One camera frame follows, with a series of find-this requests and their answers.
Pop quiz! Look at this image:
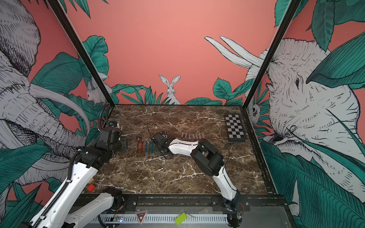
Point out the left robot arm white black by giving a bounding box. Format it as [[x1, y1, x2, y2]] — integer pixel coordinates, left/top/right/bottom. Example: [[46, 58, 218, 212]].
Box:
[[18, 117, 127, 228]]

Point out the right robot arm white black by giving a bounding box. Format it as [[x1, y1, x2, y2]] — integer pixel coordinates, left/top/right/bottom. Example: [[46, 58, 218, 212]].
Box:
[[150, 132, 245, 214]]

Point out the red small block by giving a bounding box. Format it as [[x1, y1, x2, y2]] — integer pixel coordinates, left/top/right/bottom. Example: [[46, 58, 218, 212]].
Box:
[[87, 184, 96, 192]]

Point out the small circuit board green led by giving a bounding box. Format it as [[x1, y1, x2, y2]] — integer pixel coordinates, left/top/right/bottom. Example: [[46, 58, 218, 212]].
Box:
[[112, 215, 124, 223]]

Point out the triangular warning sticker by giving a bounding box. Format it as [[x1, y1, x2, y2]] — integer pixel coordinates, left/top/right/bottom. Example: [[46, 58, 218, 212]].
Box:
[[136, 211, 148, 224]]

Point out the black white checkerboard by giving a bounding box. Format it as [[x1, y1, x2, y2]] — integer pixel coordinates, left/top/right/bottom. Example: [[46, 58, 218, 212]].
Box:
[[224, 114, 246, 143]]

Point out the green sticky note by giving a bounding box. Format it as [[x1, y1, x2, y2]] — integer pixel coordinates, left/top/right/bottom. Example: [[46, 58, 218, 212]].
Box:
[[175, 212, 187, 226]]

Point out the black front mounting rail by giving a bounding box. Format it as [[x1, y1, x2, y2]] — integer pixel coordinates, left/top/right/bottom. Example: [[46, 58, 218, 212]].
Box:
[[120, 194, 287, 214]]

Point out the white slotted cable duct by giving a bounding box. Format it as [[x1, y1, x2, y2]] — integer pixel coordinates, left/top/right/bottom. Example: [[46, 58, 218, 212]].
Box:
[[100, 214, 228, 225]]

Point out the left black frame post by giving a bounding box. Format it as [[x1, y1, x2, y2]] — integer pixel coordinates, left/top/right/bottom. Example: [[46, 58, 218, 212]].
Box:
[[47, 0, 115, 109]]

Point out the black frame post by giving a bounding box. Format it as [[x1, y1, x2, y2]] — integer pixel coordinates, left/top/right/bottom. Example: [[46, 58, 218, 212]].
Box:
[[47, 0, 115, 109], [243, 0, 301, 109]]

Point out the right black frame post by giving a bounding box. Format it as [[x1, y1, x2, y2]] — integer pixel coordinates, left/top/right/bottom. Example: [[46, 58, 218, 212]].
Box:
[[243, 0, 301, 109]]

